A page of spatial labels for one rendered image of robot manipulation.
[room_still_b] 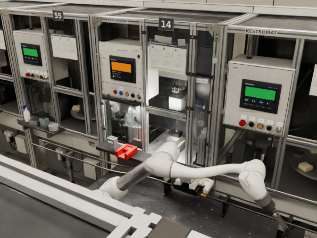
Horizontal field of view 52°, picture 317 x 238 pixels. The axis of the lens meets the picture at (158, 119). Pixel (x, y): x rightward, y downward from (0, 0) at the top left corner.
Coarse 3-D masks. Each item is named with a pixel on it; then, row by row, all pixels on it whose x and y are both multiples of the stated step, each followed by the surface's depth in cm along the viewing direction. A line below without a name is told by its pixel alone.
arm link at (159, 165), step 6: (156, 156) 200; (162, 156) 199; (168, 156) 200; (150, 162) 196; (156, 162) 195; (162, 162) 194; (168, 162) 194; (150, 168) 196; (156, 168) 194; (162, 168) 192; (168, 168) 192; (156, 174) 196; (162, 174) 193; (168, 174) 192
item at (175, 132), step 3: (177, 120) 280; (177, 123) 281; (177, 126) 282; (174, 129) 288; (177, 129) 284; (171, 132) 285; (174, 132) 283; (177, 132) 283; (180, 132) 283; (171, 135) 286; (174, 135) 284; (177, 135) 282; (180, 135) 283
